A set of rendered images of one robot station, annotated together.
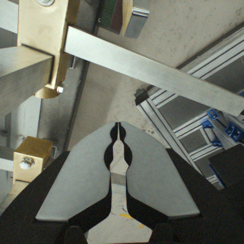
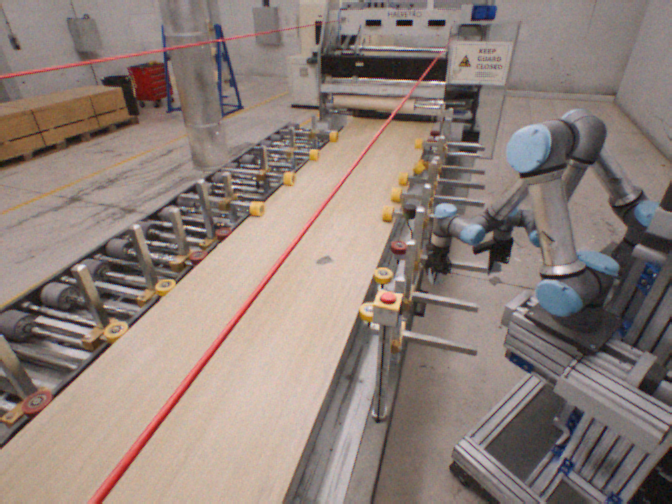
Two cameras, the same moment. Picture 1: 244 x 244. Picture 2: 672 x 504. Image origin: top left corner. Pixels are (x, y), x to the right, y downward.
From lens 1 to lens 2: 1.68 m
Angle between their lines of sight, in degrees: 87
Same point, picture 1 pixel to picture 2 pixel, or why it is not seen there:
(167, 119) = (507, 469)
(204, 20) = (493, 394)
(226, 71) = (536, 407)
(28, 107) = (371, 359)
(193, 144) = not seen: outside the picture
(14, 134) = (356, 378)
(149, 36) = (444, 410)
